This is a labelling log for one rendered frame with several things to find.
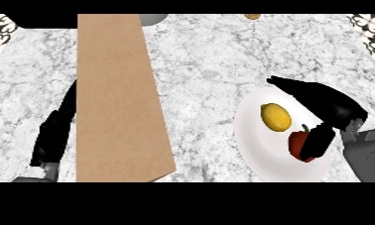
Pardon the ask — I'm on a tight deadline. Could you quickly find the grey round object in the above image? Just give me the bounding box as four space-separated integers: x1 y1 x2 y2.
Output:
139 14 170 27

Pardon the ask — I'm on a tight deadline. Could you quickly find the black appliance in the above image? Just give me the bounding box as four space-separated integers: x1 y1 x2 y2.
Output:
11 14 80 30

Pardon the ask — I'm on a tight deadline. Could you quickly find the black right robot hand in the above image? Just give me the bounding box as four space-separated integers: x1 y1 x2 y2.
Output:
266 75 369 162

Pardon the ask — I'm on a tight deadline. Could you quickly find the yellow lemon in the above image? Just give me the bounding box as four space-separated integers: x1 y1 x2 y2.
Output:
260 102 293 133

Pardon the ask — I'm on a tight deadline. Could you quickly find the red bell pepper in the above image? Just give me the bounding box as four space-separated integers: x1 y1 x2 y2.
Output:
287 123 316 164

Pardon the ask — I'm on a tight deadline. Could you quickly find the white round plate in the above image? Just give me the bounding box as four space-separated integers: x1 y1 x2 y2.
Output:
234 85 340 183

